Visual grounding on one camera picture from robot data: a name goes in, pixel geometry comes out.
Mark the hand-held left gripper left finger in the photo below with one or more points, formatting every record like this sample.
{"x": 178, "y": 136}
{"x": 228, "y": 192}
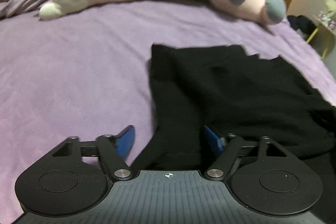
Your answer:
{"x": 126, "y": 140}

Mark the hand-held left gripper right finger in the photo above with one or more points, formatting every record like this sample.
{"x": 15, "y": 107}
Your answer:
{"x": 212, "y": 140}

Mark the black garment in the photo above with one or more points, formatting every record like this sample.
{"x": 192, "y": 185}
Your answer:
{"x": 231, "y": 92}

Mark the dark clothes pile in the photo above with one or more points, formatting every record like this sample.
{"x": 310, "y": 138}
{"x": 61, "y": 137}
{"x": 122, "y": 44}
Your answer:
{"x": 302, "y": 24}

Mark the purple bed sheet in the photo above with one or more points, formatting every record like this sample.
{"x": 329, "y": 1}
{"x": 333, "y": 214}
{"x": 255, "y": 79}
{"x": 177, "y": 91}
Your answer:
{"x": 73, "y": 69}

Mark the yellow side table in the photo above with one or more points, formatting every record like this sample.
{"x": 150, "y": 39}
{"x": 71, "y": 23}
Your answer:
{"x": 324, "y": 35}

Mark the pale wrapped bouquet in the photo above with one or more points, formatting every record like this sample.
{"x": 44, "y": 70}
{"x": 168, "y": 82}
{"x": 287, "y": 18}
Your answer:
{"x": 328, "y": 12}

